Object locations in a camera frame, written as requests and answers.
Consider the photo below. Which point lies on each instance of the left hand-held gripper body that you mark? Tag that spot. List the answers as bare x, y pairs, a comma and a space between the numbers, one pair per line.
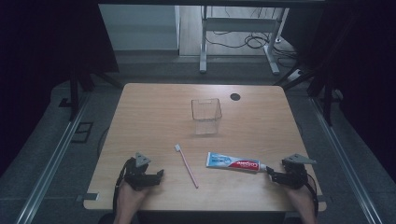
137, 177

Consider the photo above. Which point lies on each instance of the toothpaste tube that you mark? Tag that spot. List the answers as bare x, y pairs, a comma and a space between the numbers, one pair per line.
233, 161

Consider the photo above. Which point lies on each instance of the person's left hand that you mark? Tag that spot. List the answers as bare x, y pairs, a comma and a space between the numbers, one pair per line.
130, 194

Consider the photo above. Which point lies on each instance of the grey tape strip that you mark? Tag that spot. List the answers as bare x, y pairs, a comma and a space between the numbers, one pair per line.
321, 198
88, 197

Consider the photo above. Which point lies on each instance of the pink toothbrush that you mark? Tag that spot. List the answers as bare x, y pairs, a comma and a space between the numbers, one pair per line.
186, 165

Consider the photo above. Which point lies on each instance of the person's right hand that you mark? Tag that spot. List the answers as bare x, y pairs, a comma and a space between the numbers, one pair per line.
299, 194

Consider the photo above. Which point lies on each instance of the aluminium floor rail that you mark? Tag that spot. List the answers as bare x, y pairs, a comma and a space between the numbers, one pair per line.
342, 161
49, 161

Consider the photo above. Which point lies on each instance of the white metal desk frame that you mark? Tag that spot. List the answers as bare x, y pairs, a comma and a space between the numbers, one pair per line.
236, 34

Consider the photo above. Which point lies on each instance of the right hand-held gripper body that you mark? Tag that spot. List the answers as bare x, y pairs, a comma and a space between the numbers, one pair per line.
294, 174

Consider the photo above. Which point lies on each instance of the black round table grommet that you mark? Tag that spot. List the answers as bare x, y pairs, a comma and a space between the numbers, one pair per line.
235, 96

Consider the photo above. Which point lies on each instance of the black metal stand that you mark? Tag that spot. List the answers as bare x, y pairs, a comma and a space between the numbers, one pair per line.
323, 90
74, 93

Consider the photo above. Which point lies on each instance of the clear plastic container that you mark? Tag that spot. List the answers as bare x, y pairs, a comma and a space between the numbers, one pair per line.
206, 115

